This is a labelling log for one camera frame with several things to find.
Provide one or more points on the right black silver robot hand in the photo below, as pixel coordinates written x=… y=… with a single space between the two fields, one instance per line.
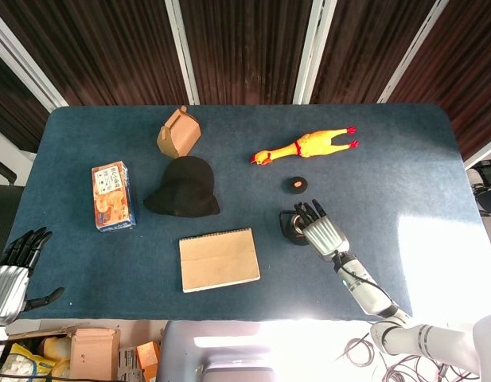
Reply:
x=324 y=236

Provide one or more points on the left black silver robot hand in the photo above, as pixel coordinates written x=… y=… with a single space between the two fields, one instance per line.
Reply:
x=8 y=290

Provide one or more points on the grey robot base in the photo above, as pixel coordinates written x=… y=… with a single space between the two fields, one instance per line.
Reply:
x=181 y=358

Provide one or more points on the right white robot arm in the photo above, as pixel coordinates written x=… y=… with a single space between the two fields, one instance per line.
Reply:
x=372 y=296

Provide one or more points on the small black round object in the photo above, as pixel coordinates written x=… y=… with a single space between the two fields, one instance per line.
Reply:
x=288 y=227

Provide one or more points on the yellow snack bag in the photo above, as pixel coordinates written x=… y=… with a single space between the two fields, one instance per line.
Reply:
x=20 y=364

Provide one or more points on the open cardboard box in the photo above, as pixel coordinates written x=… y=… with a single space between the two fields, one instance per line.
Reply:
x=94 y=354

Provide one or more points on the round black lid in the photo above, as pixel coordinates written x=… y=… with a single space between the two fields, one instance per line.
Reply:
x=297 y=185

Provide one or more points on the black office chair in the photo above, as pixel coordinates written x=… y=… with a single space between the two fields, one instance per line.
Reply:
x=2 y=207

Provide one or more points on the yellow rubber chicken toy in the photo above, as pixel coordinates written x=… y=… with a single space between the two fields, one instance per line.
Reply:
x=309 y=145

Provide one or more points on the blue table cloth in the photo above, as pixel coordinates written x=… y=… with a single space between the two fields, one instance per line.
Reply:
x=110 y=278

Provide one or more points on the brown spiral notebook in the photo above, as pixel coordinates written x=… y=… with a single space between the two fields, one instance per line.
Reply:
x=219 y=260

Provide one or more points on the blue cookie box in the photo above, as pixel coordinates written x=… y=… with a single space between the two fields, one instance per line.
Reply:
x=111 y=199

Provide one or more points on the small white printed carton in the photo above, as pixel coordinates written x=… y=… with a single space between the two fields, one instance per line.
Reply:
x=127 y=364

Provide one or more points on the black fabric hat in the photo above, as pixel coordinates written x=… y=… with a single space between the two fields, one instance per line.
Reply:
x=187 y=191

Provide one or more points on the small orange box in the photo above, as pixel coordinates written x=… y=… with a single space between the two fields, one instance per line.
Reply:
x=147 y=356

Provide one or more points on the black chair with white part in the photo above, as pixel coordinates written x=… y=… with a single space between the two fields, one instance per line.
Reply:
x=485 y=187

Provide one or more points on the brown paper gable box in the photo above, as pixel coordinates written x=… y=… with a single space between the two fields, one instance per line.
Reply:
x=181 y=135

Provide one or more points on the white partition post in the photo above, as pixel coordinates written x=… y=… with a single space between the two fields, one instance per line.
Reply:
x=310 y=51
x=183 y=51
x=26 y=63
x=412 y=51

